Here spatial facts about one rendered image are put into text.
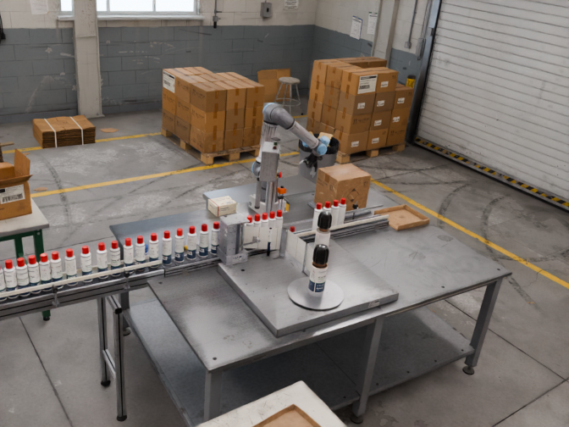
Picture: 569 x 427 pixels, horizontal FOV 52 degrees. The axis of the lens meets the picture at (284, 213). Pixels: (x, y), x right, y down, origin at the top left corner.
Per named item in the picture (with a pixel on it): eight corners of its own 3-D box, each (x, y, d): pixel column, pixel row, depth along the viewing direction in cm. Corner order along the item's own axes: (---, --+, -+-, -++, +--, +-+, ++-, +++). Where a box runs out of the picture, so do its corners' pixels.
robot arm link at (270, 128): (256, 182, 409) (272, 105, 390) (249, 174, 421) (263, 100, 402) (272, 182, 415) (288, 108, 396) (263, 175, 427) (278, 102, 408)
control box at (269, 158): (258, 180, 346) (261, 151, 338) (262, 170, 361) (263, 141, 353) (276, 183, 346) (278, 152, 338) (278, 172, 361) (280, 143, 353)
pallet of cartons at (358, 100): (342, 165, 742) (355, 75, 692) (300, 144, 800) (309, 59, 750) (405, 152, 812) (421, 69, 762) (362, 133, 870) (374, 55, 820)
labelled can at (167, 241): (163, 266, 328) (163, 234, 319) (160, 262, 331) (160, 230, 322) (173, 264, 330) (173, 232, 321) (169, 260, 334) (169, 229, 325)
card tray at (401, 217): (397, 230, 406) (398, 225, 404) (373, 215, 425) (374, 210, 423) (428, 224, 421) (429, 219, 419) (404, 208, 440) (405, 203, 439)
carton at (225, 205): (215, 216, 400) (216, 206, 397) (207, 208, 409) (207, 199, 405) (236, 212, 408) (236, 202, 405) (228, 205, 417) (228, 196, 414)
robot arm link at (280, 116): (284, 108, 382) (331, 146, 411) (278, 103, 391) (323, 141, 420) (273, 122, 383) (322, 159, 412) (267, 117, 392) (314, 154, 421)
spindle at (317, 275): (313, 298, 311) (319, 252, 299) (304, 290, 318) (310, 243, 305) (327, 294, 316) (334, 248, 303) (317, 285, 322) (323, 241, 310)
